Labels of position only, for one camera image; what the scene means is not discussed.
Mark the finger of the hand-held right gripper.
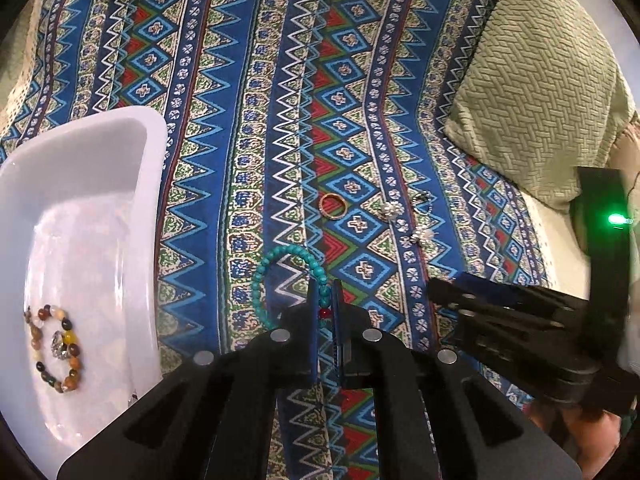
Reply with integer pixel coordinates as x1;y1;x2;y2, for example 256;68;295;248
440;317;593;406
427;271;593;346

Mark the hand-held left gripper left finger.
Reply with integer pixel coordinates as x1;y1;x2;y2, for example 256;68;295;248
56;279;322;480

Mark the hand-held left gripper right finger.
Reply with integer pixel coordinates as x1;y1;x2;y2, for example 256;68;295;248
331;279;584;480

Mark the turquoise bead bracelet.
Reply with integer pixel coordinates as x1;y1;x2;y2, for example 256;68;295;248
251;244;335;329

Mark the white plastic tray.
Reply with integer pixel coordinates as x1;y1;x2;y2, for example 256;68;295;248
0;106;169;480

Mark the person's right hand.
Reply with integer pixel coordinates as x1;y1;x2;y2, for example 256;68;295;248
527;396;626;480

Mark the cream bed sheet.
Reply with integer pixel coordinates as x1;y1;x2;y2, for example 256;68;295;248
520;194;593;302

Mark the green textured pillow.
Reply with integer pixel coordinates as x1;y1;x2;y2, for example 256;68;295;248
444;0;632;211

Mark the blue patterned blanket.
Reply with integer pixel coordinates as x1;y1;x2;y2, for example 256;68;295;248
0;0;563;480

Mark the copper ring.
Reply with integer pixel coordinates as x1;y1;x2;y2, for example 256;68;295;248
320;193;347;220

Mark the multicolour bead bracelet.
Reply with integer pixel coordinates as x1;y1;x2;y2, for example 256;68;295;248
23;304;84;395

